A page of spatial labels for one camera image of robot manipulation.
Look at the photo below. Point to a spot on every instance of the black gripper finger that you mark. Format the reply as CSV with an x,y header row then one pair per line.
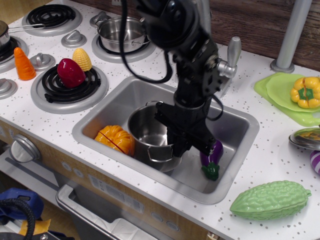
x,y
172,135
180,147

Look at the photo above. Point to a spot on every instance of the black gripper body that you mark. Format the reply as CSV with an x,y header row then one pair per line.
x,y
190,124

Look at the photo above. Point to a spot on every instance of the tall steel pot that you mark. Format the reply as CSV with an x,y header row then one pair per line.
x,y
151,146

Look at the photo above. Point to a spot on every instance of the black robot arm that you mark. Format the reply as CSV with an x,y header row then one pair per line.
x,y
174,26

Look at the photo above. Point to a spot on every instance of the stainless steel sink basin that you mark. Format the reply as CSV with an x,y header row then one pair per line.
x,y
236,131

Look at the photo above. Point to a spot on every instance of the steel pot lid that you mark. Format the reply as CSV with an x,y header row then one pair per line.
x,y
308,138

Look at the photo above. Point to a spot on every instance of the shallow steel pot on burner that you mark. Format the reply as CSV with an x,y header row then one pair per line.
x,y
134,36

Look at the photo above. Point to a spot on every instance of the purple toy eggplant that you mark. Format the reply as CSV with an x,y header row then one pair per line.
x,y
210,164

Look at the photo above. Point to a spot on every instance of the orange toy pumpkin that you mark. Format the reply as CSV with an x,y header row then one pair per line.
x,y
116,138

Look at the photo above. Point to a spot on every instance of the silver toy faucet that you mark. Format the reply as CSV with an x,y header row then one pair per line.
x,y
227,69

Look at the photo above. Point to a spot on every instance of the green cutting board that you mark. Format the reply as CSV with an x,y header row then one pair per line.
x,y
307,117

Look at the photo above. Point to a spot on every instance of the light green plate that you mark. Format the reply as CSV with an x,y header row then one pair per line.
x,y
295,92

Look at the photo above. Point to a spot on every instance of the green toy bitter melon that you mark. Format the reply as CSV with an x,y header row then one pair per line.
x,y
270,201

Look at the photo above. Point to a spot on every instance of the grey vertical pole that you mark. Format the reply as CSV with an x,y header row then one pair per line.
x,y
297,20

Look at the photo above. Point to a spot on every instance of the red toy pepper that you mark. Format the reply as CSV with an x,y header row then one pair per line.
x,y
70,73

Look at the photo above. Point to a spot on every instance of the yellow toy bell pepper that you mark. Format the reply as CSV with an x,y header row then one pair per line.
x,y
306,92

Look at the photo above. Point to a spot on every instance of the yellow toy corn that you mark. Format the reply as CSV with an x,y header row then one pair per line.
x,y
81,57

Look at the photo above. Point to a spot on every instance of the purple striped toy vegetable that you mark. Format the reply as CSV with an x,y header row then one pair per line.
x,y
315,161

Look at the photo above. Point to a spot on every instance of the front right black burner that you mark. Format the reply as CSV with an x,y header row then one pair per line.
x,y
49,94

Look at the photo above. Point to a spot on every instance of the black burner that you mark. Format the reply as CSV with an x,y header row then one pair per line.
x,y
49,94
51,20

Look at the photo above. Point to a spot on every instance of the silver stove knob rear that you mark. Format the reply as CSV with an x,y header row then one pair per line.
x,y
73,39

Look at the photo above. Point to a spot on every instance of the silver stove knob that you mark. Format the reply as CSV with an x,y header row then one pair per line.
x,y
8,87
73,39
42,61
96,20

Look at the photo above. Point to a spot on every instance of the silver stove knob top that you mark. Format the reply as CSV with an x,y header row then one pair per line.
x,y
96,20

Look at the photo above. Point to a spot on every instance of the silver stove knob centre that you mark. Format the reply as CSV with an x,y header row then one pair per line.
x,y
42,61

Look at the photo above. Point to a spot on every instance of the silver oven dial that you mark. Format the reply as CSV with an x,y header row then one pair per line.
x,y
22,150

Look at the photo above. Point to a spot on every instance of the blue object lower left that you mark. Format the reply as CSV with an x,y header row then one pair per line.
x,y
20,204

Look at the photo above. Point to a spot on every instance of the orange toy carrot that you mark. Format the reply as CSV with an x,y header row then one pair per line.
x,y
23,65

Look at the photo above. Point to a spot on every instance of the rear left black burner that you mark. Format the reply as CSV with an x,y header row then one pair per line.
x,y
51,20

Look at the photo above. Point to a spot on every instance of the silver stove knob left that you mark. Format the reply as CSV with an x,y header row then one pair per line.
x,y
8,87

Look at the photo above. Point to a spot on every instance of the left edge burner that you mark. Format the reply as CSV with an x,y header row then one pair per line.
x,y
7,59

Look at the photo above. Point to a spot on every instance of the grey oven door handle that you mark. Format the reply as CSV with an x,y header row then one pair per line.
x,y
98,219

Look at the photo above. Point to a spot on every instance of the steel saucepan with wire handle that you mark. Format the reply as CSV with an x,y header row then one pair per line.
x,y
5,30

